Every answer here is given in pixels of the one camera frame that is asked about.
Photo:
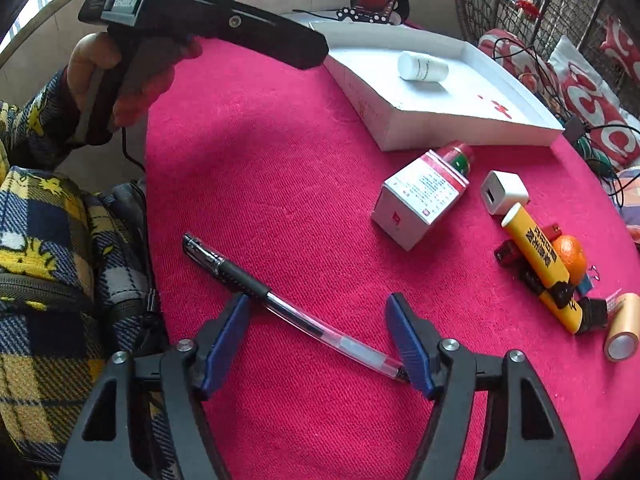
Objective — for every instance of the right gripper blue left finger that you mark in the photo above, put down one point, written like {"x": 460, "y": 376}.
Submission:
{"x": 218, "y": 341}

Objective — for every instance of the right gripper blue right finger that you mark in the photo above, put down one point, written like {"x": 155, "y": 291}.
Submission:
{"x": 416, "y": 340}

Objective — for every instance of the white red medicine box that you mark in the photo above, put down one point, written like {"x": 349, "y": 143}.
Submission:
{"x": 416, "y": 197}

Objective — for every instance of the black binder clip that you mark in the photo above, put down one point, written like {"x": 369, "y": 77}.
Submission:
{"x": 594, "y": 314}

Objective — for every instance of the white usb charger cube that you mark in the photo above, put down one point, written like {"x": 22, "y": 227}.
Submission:
{"x": 501, "y": 190}

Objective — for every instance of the small orange mandarin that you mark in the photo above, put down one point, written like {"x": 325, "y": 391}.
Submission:
{"x": 573, "y": 257}

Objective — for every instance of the brown packing tape roll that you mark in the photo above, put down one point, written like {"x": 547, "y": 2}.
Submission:
{"x": 622, "y": 342}

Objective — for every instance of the red green labelled can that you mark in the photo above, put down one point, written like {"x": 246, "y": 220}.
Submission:
{"x": 458, "y": 155}

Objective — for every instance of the white pill bottle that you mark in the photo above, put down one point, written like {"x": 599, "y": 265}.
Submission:
{"x": 421, "y": 67}

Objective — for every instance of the plaid left sleeve forearm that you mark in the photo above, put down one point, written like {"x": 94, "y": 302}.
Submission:
{"x": 41, "y": 134}

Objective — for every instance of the person's left hand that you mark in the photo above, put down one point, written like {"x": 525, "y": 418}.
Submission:
{"x": 99, "y": 51}

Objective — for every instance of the pink red tablecloth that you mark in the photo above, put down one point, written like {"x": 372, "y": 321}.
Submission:
{"x": 274, "y": 168}

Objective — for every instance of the white shallow cardboard box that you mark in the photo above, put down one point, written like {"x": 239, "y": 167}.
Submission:
{"x": 478, "y": 102}

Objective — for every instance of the red white patterned cushion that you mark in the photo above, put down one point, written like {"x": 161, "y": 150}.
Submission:
{"x": 589, "y": 97}

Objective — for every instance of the wicker hanging egg chair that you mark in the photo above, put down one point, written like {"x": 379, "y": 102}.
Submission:
{"x": 542, "y": 23}

